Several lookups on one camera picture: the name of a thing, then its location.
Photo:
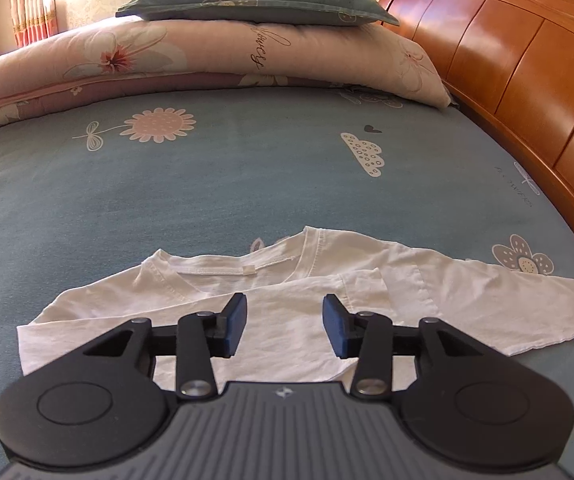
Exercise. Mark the pink floral quilt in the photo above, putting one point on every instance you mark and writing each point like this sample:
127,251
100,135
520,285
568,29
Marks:
192,55

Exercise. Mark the wooden headboard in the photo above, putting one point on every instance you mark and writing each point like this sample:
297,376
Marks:
517,60

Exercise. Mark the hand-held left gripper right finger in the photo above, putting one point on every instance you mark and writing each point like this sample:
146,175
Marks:
332,327

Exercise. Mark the pink striped curtain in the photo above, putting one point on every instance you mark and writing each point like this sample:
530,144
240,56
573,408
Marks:
32,5

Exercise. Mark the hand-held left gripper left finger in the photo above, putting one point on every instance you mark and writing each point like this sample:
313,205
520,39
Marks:
237,322

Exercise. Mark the white printed long-sleeve shirt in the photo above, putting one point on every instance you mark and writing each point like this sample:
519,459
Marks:
467,300

